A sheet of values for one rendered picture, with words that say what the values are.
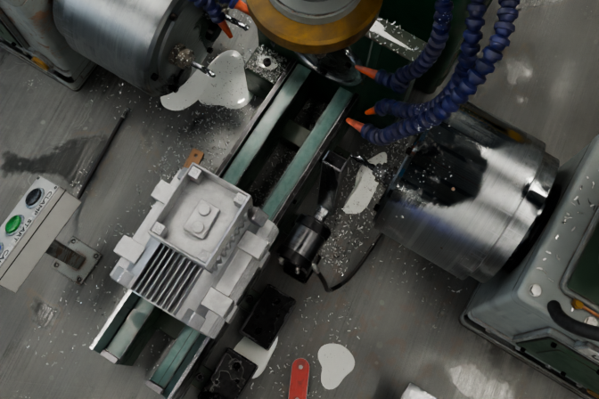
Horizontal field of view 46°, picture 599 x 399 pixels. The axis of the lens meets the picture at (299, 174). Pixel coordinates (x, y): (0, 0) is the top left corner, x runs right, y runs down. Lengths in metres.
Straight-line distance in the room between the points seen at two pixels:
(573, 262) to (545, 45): 0.64
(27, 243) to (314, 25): 0.55
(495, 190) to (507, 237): 0.07
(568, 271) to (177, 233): 0.55
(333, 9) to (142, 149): 0.66
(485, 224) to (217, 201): 0.39
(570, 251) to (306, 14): 0.49
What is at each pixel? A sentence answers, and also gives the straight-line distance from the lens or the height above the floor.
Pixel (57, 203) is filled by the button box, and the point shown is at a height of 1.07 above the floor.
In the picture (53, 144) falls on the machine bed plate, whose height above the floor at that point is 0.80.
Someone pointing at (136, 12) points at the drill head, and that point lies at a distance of 1.15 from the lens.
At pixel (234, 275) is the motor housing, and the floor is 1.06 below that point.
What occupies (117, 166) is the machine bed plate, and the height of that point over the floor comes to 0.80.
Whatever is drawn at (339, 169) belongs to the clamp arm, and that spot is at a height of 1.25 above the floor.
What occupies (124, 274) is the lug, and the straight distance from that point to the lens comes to 1.08.
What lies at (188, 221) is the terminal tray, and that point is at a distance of 1.04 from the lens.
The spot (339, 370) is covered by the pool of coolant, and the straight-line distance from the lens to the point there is 1.33.
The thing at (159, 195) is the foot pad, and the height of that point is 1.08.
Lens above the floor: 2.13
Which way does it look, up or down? 74 degrees down
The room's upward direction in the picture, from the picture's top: 1 degrees clockwise
